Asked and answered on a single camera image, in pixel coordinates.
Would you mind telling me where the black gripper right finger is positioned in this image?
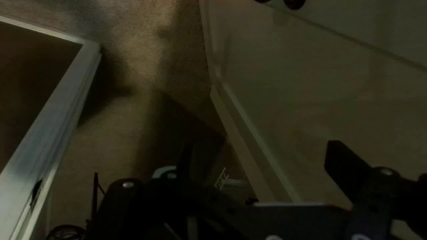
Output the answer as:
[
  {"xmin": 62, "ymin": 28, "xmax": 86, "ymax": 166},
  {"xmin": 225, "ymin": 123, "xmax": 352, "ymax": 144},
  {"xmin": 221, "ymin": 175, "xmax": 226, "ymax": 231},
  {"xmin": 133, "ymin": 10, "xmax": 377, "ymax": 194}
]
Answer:
[{"xmin": 324, "ymin": 140, "xmax": 427, "ymax": 240}]

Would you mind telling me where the white door frame trim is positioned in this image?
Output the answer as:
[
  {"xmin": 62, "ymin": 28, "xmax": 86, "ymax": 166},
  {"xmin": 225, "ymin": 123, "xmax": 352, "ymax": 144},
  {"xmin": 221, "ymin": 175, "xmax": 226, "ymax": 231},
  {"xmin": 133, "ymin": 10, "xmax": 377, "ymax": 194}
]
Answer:
[{"xmin": 0, "ymin": 16, "xmax": 101, "ymax": 240}]

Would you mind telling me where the black wire rack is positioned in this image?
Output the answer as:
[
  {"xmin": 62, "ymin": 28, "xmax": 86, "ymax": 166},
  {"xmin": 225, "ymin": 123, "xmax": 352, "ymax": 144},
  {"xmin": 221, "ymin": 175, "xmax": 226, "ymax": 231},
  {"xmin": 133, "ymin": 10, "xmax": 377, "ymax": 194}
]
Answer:
[{"xmin": 45, "ymin": 172, "xmax": 105, "ymax": 240}]

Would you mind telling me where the white door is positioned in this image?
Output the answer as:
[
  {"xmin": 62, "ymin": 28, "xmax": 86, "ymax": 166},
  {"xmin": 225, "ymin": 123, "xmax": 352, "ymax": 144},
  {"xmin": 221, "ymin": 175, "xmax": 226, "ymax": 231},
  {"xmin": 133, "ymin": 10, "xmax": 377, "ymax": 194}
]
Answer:
[{"xmin": 198, "ymin": 0, "xmax": 427, "ymax": 204}]

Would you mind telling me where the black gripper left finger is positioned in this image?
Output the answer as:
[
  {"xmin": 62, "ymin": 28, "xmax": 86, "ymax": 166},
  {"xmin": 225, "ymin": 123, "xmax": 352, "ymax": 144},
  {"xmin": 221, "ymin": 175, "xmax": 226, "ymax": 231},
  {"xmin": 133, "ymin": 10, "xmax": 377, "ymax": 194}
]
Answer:
[{"xmin": 86, "ymin": 144, "xmax": 249, "ymax": 240}]

